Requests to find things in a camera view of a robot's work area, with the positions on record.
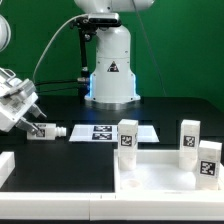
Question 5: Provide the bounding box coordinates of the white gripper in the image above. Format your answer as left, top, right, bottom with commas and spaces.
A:
0, 68, 47, 135

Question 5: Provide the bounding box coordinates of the white square table top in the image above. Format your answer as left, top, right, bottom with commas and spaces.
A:
113, 148, 224, 194

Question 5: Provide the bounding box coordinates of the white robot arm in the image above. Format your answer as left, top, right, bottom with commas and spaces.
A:
0, 0, 155, 134

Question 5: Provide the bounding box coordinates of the white side fence block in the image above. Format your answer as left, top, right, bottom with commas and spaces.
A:
0, 152, 15, 188

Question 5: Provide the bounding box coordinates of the white base tag plate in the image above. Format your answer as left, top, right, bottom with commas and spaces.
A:
69, 124, 159, 143

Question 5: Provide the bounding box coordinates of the white front fence bar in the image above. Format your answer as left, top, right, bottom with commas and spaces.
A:
0, 191, 224, 221

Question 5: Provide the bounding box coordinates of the black cable lower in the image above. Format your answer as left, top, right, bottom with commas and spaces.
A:
34, 86, 81, 95

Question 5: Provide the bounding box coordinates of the black cable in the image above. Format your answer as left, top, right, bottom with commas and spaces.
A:
34, 86, 81, 95
33, 79, 81, 88

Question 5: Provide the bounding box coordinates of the black cable upper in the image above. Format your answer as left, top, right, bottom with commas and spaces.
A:
33, 79, 81, 88

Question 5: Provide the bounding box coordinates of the black camera stand pole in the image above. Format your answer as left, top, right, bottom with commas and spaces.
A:
78, 30, 90, 101

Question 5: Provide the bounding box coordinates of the black camera on stand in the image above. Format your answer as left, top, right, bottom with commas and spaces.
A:
70, 13, 121, 30

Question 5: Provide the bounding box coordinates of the grey camera cable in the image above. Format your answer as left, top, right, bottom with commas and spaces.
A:
32, 13, 88, 84

